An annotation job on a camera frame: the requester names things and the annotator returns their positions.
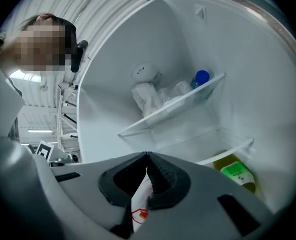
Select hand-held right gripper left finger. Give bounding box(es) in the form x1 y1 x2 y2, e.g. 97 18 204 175
50 151 148 233

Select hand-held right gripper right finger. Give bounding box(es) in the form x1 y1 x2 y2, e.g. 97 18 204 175
137 151 275 240

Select ceiling light panel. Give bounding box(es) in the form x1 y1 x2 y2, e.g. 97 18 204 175
9 69 42 84
27 128 54 134

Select person's head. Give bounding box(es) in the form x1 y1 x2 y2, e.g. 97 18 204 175
0 12 77 72

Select white bag of food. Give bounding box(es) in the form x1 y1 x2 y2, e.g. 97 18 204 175
131 82 161 118

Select white shelf rack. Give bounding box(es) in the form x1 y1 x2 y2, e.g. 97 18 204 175
56 83 79 157

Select blue cap water bottle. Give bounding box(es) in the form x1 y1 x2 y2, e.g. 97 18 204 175
190 70 210 90

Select red label cola bottle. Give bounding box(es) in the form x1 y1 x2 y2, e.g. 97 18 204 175
131 207 149 225

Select olive green drink bottle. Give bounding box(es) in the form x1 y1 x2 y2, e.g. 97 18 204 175
212 151 260 195

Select clear jar with white lid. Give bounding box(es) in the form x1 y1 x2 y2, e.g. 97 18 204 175
131 61 168 87

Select glass shelf with white trim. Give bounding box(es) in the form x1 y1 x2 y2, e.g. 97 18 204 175
117 72 226 138

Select clear plastic fridge drawer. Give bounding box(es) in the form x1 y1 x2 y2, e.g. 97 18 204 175
195 126 255 166

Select clear plastic food bag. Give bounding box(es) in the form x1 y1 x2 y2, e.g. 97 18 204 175
157 80 194 105

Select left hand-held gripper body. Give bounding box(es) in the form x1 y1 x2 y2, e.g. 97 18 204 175
35 140 82 168

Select white fridge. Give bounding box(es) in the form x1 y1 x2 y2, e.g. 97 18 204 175
76 0 296 215

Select black head-mounted camera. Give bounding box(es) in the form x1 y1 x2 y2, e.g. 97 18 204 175
70 39 89 74

